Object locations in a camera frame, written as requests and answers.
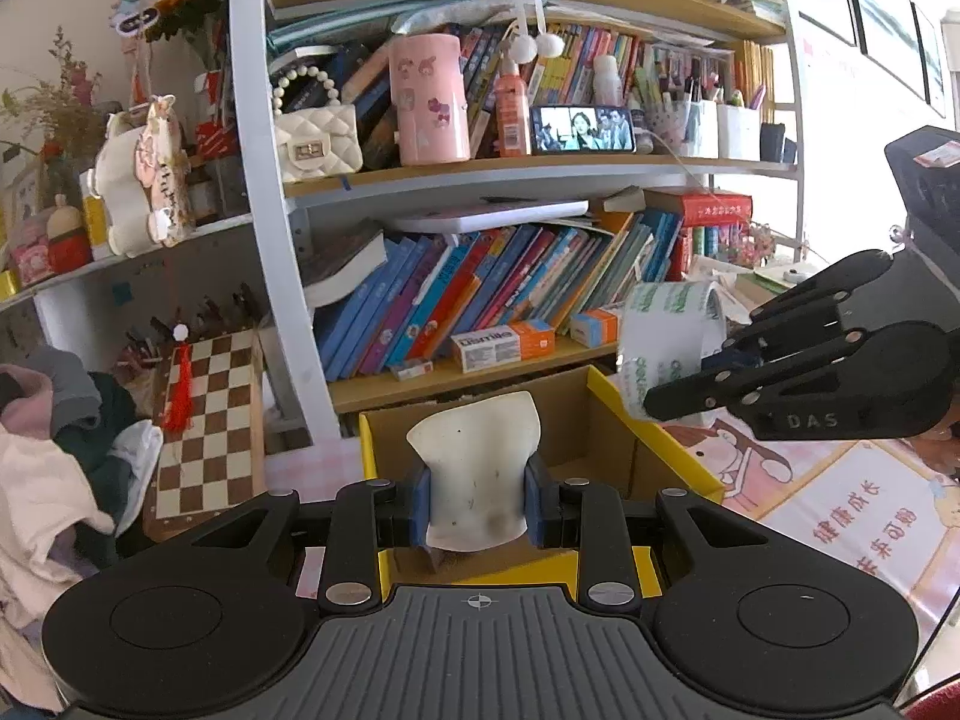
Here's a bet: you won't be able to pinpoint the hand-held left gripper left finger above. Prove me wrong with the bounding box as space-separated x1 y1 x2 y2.
187 465 434 617

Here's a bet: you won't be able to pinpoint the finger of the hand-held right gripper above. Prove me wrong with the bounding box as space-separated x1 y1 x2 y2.
643 326 875 422
748 249 895 335

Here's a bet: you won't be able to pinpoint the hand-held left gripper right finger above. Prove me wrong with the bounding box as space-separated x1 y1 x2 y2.
523 457 762 617

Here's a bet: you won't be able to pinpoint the white soft block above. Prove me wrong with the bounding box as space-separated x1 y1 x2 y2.
406 390 542 550

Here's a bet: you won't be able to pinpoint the clear packing tape roll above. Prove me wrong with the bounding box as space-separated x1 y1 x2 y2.
616 281 727 421

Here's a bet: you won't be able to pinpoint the yellow cardboard box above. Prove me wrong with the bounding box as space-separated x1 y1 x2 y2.
358 365 725 601

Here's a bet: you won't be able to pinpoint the stack of papers and books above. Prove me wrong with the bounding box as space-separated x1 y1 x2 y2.
686 255 826 331

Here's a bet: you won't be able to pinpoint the small orange white box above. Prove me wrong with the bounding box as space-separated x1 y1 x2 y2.
568 306 625 348

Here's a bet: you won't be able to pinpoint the thick red book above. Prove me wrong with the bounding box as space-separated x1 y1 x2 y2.
643 190 753 228

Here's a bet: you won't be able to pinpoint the black pen holder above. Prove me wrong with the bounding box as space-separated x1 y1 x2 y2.
760 122 797 164

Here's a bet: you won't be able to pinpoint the large orange white box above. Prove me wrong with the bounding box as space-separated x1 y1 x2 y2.
450 319 557 374

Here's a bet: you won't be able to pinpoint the white pen holder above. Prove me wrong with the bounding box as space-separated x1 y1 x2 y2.
716 101 762 162
675 97 719 160

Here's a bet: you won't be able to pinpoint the printed pink desk mat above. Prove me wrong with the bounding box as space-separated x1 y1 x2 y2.
664 420 960 638

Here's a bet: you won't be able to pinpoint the row of colourful picture books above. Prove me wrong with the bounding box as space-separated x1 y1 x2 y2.
315 206 687 383

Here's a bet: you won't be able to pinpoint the wooden chessboard box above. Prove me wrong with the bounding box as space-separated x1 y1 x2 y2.
142 326 267 541

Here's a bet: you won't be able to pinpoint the thick black white book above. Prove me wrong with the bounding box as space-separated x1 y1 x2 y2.
304 219 387 308

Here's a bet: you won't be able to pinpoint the red tassel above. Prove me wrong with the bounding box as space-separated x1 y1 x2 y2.
163 322 194 434

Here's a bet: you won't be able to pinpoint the flat white board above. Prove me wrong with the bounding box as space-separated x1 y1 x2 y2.
390 199 590 235

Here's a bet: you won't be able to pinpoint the smartphone showing video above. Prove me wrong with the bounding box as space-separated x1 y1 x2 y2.
529 105 637 156

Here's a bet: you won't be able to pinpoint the bunch of wooden brushes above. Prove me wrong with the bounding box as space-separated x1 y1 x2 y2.
124 281 263 368

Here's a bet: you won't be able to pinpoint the white plastic bottle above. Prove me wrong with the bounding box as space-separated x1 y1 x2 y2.
592 54 625 107

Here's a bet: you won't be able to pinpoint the orange glue bottle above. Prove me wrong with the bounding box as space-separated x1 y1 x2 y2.
493 45 532 158

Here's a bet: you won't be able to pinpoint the row of small paperback books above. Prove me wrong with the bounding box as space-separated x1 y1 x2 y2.
337 22 777 162

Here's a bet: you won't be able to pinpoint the white wooden bookshelf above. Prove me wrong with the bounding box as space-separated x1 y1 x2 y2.
0 0 807 458

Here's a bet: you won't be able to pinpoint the pile of clothes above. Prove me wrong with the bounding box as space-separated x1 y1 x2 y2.
0 345 162 713

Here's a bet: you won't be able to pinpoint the white quilted purse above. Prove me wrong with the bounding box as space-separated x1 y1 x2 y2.
271 64 365 182

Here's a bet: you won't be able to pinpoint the red cloth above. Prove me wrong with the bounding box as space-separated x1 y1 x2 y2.
900 682 960 720

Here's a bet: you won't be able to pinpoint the pink sticker cup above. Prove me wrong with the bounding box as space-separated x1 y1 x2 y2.
388 34 471 166

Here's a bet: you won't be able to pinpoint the white pig ornament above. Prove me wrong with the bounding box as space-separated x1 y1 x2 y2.
81 94 197 257

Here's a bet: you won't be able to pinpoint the white yellow bottle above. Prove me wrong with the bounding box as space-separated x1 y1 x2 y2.
79 169 113 262

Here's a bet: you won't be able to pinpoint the red cream doll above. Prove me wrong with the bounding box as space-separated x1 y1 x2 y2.
45 193 92 275

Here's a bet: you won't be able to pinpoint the small pink box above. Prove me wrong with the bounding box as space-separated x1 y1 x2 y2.
11 221 50 287

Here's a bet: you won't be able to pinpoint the dried flowers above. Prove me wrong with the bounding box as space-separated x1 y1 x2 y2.
0 26 113 166

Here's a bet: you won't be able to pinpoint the crochet sunflower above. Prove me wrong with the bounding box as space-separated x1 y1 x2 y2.
146 0 226 46

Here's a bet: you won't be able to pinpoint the white pompom strings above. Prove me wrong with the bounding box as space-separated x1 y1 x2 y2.
506 0 567 61

